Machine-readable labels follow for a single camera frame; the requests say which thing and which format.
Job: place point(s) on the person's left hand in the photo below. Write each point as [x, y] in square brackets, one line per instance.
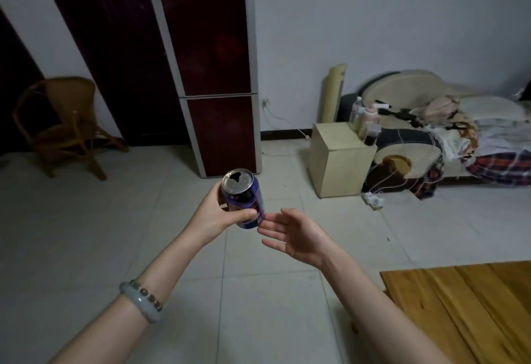
[209, 218]

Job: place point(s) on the person's right hand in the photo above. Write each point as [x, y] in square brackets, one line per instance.
[307, 239]

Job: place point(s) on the blue Pepsi can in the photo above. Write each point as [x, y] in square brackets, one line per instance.
[244, 198]

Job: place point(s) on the person's left forearm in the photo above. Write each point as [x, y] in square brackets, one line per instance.
[124, 322]

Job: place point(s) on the person's right forearm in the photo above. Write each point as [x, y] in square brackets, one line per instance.
[381, 322]

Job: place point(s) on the white power strip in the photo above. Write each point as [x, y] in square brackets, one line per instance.
[373, 200]

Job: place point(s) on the beige cube cabinet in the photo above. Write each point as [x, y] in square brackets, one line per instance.
[340, 160]

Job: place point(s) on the pale jade bangle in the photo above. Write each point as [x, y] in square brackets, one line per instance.
[139, 303]

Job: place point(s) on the pink lid bottle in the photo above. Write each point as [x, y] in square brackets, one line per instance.
[370, 121]

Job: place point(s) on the water bottle orange label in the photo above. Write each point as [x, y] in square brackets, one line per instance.
[356, 113]

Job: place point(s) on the cream tower fan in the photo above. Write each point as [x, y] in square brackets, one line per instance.
[334, 94]

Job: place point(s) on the wooden table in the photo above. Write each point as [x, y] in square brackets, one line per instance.
[456, 314]

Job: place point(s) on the cream sofa dark armrest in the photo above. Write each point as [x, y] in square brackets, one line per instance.
[398, 86]

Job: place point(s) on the brown wicker chair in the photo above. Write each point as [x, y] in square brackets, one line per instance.
[70, 98]

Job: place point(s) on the pile of clothes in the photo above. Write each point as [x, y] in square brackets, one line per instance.
[489, 135]

